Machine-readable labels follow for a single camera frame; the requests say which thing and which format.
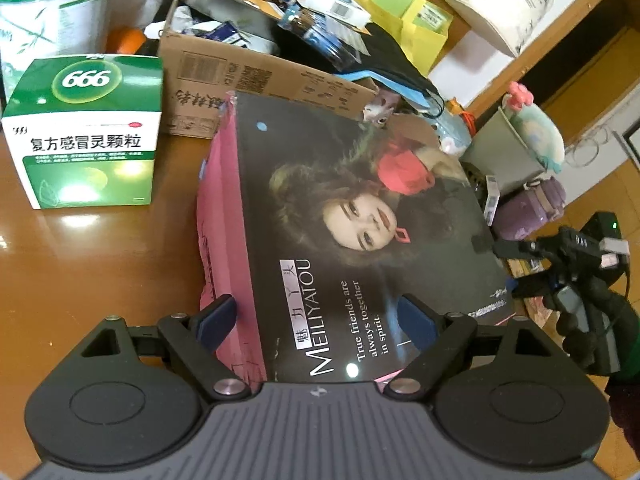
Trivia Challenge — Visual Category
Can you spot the purple bottle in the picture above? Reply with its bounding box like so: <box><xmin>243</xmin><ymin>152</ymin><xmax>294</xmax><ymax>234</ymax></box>
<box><xmin>492</xmin><ymin>175</ymin><xmax>569</xmax><ymax>242</ymax></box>

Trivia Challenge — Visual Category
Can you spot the grey square bin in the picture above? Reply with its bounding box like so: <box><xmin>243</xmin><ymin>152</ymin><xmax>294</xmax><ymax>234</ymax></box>
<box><xmin>459</xmin><ymin>107</ymin><xmax>552</xmax><ymax>197</ymax></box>

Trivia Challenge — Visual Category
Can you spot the green lid white canister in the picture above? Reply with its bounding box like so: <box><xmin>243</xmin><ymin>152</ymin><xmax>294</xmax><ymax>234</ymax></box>
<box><xmin>0</xmin><ymin>0</ymin><xmax>127</xmax><ymax>107</ymax></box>

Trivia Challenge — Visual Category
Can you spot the pastel plush toy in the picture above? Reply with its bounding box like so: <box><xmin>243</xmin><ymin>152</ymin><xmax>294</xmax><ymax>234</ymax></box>
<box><xmin>504</xmin><ymin>80</ymin><xmax>567</xmax><ymax>174</ymax></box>

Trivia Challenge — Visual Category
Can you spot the green white medicine box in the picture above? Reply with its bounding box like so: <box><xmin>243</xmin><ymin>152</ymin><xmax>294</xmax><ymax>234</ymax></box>
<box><xmin>0</xmin><ymin>54</ymin><xmax>166</xmax><ymax>211</ymax></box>

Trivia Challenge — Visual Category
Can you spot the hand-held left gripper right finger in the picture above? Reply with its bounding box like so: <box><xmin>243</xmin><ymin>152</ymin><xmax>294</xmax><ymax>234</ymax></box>
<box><xmin>381</xmin><ymin>293</ymin><xmax>557</xmax><ymax>403</ymax></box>

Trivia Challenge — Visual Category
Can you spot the black cloth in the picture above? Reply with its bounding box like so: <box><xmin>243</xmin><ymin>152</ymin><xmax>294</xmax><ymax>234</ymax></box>
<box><xmin>345</xmin><ymin>25</ymin><xmax>437</xmax><ymax>97</ymax></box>

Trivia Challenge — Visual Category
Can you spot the yellow paper bag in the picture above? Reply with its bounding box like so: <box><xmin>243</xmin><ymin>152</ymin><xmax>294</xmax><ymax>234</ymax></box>
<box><xmin>335</xmin><ymin>0</ymin><xmax>454</xmax><ymax>75</ymax></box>

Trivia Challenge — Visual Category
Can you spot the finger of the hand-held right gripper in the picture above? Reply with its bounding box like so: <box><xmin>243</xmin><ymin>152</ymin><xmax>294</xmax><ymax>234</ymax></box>
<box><xmin>492</xmin><ymin>239</ymin><xmax>561</xmax><ymax>262</ymax></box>

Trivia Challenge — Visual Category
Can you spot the blue face mask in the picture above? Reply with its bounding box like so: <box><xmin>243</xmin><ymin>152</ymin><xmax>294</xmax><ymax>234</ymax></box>
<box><xmin>334</xmin><ymin>66</ymin><xmax>443</xmax><ymax>112</ymax></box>

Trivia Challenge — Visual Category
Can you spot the brown cardboard box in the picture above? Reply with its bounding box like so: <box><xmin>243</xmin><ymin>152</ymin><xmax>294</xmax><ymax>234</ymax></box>
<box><xmin>159</xmin><ymin>0</ymin><xmax>382</xmax><ymax>139</ymax></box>

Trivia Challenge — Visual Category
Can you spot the small grey figurine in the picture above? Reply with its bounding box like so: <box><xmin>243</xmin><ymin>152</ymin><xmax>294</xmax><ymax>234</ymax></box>
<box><xmin>362</xmin><ymin>91</ymin><xmax>402</xmax><ymax>127</ymax></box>

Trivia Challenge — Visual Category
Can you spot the pink black printed box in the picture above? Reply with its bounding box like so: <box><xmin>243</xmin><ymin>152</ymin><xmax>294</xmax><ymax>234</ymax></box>
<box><xmin>195</xmin><ymin>91</ymin><xmax>522</xmax><ymax>386</ymax></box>

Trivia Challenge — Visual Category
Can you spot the light blue plastic bag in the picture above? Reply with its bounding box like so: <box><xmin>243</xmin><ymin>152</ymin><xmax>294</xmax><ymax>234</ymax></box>
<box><xmin>430</xmin><ymin>100</ymin><xmax>477</xmax><ymax>155</ymax></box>

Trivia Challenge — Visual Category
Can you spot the clear blue plastic package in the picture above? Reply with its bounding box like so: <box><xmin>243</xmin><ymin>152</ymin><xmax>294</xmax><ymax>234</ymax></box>
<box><xmin>279</xmin><ymin>2</ymin><xmax>367</xmax><ymax>70</ymax></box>

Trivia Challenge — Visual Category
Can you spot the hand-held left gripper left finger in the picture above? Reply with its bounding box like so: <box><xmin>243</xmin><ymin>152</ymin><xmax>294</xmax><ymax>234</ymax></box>
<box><xmin>82</xmin><ymin>295</ymin><xmax>254</xmax><ymax>402</ymax></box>

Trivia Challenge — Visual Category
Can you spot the orange round object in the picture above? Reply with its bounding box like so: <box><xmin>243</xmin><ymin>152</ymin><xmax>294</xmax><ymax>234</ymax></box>
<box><xmin>107</xmin><ymin>27</ymin><xmax>147</xmax><ymax>56</ymax></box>

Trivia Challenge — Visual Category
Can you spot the white canvas bag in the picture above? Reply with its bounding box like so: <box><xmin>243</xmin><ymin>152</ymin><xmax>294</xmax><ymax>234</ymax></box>
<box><xmin>442</xmin><ymin>0</ymin><xmax>569</xmax><ymax>59</ymax></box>

